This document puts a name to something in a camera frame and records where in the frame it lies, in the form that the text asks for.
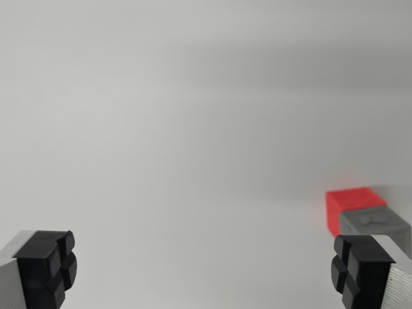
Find grey embossed cube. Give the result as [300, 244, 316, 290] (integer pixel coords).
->
[339, 206, 412, 259]

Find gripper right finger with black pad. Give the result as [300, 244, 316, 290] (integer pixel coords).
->
[330, 234, 412, 309]

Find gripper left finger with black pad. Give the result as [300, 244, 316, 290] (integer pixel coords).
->
[0, 229, 79, 309]

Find red embossed cube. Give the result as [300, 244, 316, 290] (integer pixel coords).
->
[325, 187, 388, 238]

